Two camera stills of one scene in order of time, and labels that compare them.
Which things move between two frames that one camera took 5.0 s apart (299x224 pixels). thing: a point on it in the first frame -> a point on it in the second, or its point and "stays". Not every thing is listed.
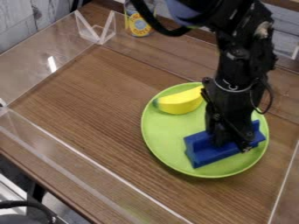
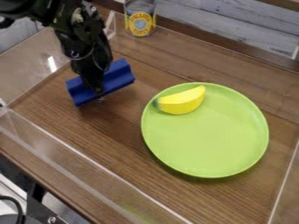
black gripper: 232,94 -> 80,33
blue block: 204,153 -> 118,76
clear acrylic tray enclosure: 78,84 stays
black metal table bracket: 37,216 stays
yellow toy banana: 182,102 stays
